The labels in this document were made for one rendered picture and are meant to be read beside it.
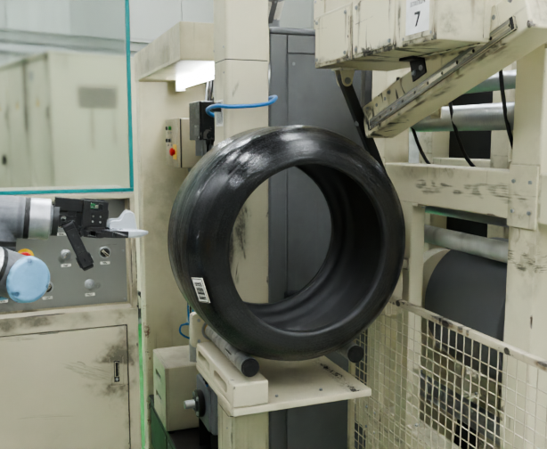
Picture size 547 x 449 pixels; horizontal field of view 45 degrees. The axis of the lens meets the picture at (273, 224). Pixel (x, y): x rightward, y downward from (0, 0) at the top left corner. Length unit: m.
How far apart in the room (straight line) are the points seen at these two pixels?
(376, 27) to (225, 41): 0.46
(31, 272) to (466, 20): 1.01
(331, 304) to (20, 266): 0.89
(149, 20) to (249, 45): 10.14
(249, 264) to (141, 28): 10.17
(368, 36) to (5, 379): 1.46
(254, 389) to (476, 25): 0.95
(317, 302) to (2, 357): 0.97
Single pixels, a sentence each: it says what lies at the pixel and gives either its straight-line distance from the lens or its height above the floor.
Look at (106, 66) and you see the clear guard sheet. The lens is 2.17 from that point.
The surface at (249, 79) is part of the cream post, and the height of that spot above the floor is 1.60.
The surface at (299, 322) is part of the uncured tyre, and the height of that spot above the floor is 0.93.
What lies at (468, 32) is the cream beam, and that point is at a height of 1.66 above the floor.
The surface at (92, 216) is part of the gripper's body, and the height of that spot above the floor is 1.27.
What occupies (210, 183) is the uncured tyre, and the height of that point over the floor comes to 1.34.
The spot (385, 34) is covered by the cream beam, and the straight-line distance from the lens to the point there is 1.62.
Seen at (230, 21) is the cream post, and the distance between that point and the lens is 1.91.
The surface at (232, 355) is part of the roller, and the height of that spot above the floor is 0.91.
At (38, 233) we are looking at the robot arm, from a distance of 1.51.
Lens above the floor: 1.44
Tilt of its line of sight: 7 degrees down
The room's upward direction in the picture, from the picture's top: straight up
